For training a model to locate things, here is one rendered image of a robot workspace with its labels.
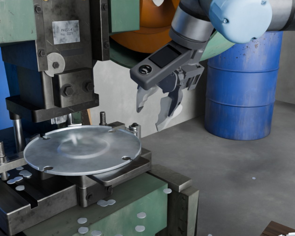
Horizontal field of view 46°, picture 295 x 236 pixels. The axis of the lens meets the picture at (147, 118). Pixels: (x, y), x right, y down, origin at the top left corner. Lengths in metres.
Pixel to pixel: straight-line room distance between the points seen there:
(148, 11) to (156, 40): 0.11
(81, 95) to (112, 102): 1.77
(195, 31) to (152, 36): 0.49
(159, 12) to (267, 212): 1.37
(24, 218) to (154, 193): 0.34
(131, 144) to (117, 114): 1.81
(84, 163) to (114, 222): 0.18
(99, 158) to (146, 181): 0.22
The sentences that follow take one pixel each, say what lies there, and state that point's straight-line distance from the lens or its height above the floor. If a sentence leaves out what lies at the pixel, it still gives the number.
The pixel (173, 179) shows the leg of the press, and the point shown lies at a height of 0.64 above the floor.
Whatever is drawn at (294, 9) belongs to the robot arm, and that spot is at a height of 1.13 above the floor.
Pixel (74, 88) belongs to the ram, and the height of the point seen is 0.94.
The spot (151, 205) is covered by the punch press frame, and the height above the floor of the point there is 0.60.
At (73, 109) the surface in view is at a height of 0.87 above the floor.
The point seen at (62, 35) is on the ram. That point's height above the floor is 1.06.
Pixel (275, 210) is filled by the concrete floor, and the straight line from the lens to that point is 2.16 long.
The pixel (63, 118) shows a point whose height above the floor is 0.83.
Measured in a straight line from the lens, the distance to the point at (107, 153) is 0.86.
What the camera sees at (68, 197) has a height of 0.68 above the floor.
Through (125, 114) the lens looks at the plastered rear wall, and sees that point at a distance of 2.76.
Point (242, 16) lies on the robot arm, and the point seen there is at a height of 1.12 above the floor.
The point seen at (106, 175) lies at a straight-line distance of 0.77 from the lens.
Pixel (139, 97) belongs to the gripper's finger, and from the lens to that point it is 0.74.
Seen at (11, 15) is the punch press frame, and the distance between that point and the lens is 0.75.
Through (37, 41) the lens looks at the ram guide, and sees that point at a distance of 0.79.
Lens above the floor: 1.15
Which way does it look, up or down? 20 degrees down
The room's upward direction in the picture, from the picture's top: straight up
